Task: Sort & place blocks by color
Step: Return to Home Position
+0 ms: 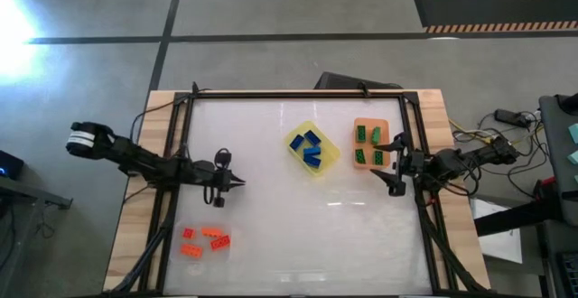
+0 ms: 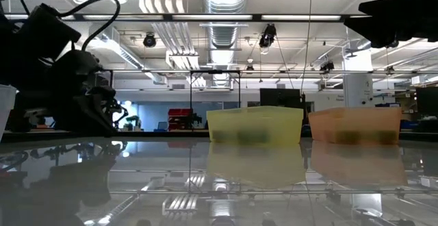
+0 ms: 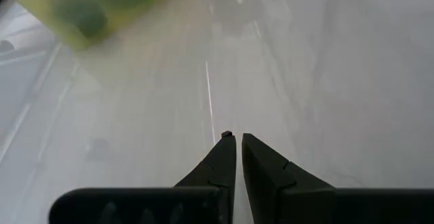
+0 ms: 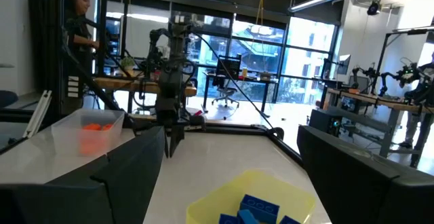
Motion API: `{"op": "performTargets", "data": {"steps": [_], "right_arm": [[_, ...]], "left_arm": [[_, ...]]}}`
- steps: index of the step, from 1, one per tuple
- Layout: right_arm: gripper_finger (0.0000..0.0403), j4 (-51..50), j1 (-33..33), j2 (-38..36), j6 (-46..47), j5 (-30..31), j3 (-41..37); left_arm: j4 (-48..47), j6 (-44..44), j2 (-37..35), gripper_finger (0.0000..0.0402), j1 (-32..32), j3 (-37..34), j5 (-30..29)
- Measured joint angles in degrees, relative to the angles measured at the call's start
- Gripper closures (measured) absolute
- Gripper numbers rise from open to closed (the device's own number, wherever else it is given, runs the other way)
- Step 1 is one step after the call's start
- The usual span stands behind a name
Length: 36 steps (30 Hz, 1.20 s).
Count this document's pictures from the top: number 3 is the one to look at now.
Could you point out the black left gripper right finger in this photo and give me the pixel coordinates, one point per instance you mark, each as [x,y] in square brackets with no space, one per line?
[339,207]

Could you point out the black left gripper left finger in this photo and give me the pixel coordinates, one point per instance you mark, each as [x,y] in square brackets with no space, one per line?
[152,207]

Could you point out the white table sheet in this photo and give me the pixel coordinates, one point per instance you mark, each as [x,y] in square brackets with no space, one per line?
[339,98]

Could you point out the yellow translucent plastic bin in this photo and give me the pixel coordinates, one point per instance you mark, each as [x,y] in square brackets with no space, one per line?
[40,0]

